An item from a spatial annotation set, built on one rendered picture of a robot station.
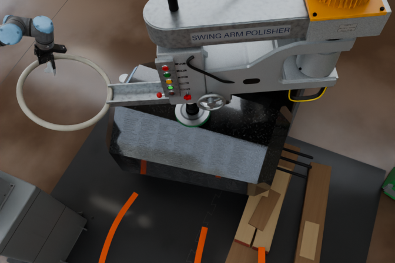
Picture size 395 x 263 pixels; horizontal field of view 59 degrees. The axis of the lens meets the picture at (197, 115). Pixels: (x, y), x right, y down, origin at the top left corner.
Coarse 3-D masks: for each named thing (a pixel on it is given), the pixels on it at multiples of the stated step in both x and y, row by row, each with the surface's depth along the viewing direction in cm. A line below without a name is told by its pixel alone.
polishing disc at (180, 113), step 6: (180, 108) 215; (180, 114) 213; (186, 114) 212; (198, 114) 212; (204, 114) 211; (180, 120) 211; (186, 120) 210; (192, 120) 210; (198, 120) 210; (204, 120) 210
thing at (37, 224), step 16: (0, 176) 208; (16, 192) 202; (32, 192) 202; (16, 208) 197; (32, 208) 206; (48, 208) 221; (64, 208) 238; (0, 224) 193; (16, 224) 197; (32, 224) 210; (48, 224) 226; (64, 224) 245; (80, 224) 266; (0, 240) 189; (16, 240) 201; (32, 240) 215; (48, 240) 232; (64, 240) 251; (16, 256) 205; (32, 256) 220; (48, 256) 238; (64, 256) 258
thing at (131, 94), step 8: (112, 88) 200; (120, 88) 200; (128, 88) 200; (136, 88) 200; (144, 88) 200; (152, 88) 200; (160, 88) 200; (120, 96) 198; (128, 96) 198; (136, 96) 198; (144, 96) 198; (152, 96) 197; (112, 104) 194; (120, 104) 194; (128, 104) 195; (136, 104) 195; (144, 104) 195
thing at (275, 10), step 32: (160, 0) 147; (192, 0) 145; (224, 0) 144; (256, 0) 142; (288, 0) 141; (384, 0) 136; (160, 32) 141; (192, 32) 140; (224, 32) 141; (256, 32) 141; (288, 32) 142; (320, 32) 141; (352, 32) 142
